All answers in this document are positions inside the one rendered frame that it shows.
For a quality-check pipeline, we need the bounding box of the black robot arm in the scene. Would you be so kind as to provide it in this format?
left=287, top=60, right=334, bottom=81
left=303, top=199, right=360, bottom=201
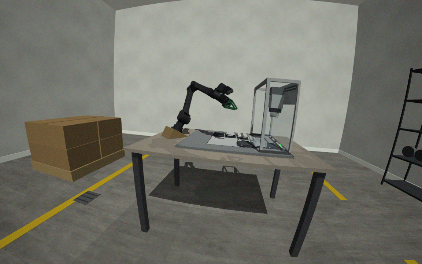
left=171, top=81, right=233, bottom=133

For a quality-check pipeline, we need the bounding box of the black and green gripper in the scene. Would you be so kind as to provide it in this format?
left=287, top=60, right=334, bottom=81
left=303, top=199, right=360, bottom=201
left=218, top=98, right=237, bottom=110

